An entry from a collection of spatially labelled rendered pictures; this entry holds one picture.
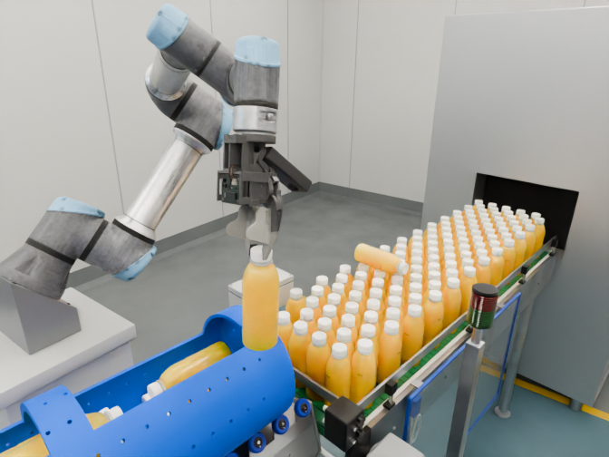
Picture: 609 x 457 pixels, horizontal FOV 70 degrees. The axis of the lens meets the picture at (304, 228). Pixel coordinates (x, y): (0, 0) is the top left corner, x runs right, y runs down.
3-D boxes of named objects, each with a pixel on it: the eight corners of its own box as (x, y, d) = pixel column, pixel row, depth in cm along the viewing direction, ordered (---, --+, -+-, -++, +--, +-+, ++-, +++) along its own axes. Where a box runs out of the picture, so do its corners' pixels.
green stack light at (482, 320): (461, 322, 111) (464, 306, 109) (472, 312, 116) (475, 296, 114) (486, 333, 107) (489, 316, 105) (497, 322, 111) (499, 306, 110)
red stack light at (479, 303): (464, 305, 109) (467, 291, 108) (475, 296, 114) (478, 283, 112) (489, 315, 105) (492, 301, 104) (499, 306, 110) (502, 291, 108)
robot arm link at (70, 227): (29, 238, 109) (61, 191, 112) (82, 263, 114) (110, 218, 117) (24, 236, 98) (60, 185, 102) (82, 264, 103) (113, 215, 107)
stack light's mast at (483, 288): (458, 342, 113) (468, 287, 108) (468, 332, 118) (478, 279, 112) (482, 353, 109) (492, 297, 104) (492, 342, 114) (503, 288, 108)
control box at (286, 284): (229, 311, 144) (227, 284, 140) (274, 290, 157) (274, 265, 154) (248, 324, 138) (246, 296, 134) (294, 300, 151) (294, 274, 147)
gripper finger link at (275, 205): (258, 232, 76) (256, 182, 76) (266, 231, 77) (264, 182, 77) (275, 231, 72) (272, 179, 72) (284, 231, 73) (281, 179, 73)
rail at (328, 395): (249, 346, 135) (248, 338, 134) (251, 345, 135) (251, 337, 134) (350, 417, 109) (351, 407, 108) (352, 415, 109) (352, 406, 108)
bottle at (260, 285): (276, 354, 81) (280, 264, 75) (239, 354, 81) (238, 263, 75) (278, 333, 88) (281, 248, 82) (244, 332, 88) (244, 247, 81)
